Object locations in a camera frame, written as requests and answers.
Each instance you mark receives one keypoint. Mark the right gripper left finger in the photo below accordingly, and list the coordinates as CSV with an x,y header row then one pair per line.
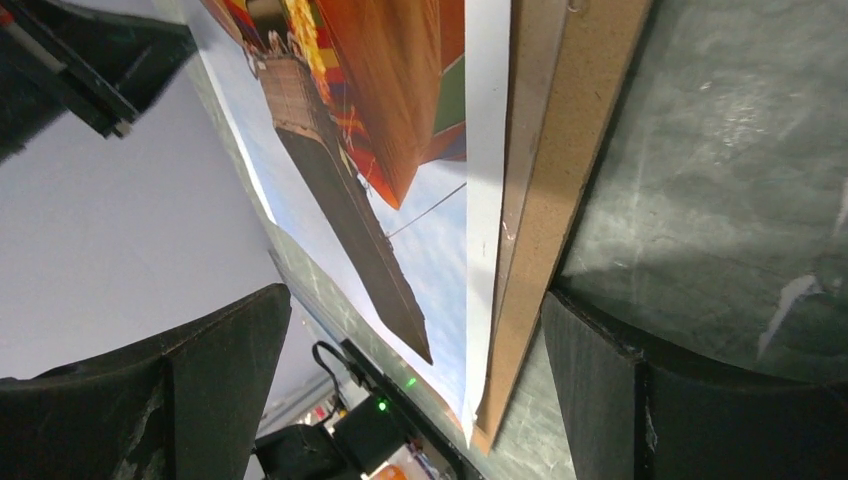
x,y
182,404

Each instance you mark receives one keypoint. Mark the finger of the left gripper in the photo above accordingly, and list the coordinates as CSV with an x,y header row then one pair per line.
x,y
107,68

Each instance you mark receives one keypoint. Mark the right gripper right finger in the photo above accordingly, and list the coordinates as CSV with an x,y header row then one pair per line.
x,y
635,406

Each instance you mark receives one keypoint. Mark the hot air balloon photo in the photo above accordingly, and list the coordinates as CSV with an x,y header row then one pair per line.
x,y
373,133

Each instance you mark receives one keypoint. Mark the brown backing board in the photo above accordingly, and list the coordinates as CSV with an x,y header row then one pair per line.
x,y
567,60

